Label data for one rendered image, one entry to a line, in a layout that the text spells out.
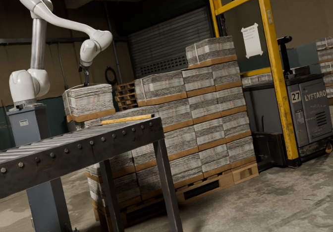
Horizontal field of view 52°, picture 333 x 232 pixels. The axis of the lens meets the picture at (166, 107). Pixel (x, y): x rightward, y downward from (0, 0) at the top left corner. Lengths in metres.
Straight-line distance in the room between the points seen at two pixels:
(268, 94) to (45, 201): 2.23
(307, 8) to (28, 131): 7.51
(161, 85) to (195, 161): 0.69
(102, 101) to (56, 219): 0.89
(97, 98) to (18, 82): 0.55
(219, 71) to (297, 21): 6.16
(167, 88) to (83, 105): 0.69
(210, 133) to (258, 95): 0.88
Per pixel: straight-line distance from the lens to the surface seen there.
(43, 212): 2.67
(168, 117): 2.75
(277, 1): 9.27
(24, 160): 1.39
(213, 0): 3.89
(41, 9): 2.63
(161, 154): 1.86
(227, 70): 3.10
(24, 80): 2.60
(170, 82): 2.78
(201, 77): 2.94
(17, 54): 9.88
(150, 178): 2.72
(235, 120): 3.12
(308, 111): 3.54
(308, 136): 3.55
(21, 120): 2.58
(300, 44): 9.03
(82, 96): 2.51
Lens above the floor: 0.94
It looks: 3 degrees down
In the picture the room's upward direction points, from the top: 11 degrees counter-clockwise
